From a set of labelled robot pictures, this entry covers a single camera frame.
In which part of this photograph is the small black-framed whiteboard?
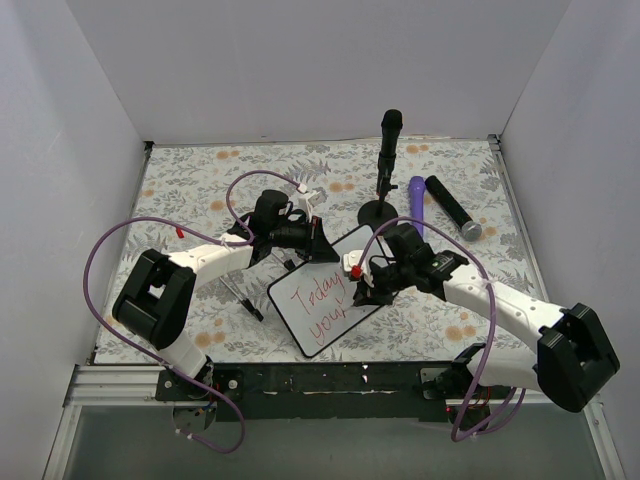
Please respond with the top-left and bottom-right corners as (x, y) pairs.
(267, 223), (401, 359)

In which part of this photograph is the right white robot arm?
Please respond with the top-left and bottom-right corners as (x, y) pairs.
(342, 223), (620, 413)

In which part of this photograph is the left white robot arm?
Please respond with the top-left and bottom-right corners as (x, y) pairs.
(112, 190), (340, 400)

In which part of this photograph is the floral patterned table mat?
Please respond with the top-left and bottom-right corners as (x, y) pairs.
(112, 138), (540, 363)

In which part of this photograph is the black round microphone stand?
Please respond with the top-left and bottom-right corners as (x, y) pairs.
(357, 173), (398, 229)

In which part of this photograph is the black handheld microphone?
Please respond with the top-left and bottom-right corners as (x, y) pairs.
(425, 175), (483, 242)

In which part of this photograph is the purple microphone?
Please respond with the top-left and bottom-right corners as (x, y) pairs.
(408, 176), (426, 237)

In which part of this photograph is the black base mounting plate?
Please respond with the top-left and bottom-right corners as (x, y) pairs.
(154, 362), (514, 424)

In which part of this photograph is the black microphone on stand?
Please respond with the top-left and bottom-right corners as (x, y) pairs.
(376, 109), (403, 196)

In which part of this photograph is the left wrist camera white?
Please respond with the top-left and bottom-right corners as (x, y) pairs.
(296, 183), (327, 218)

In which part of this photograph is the wire whiteboard easel stand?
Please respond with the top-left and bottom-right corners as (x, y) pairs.
(219, 253), (296, 322)

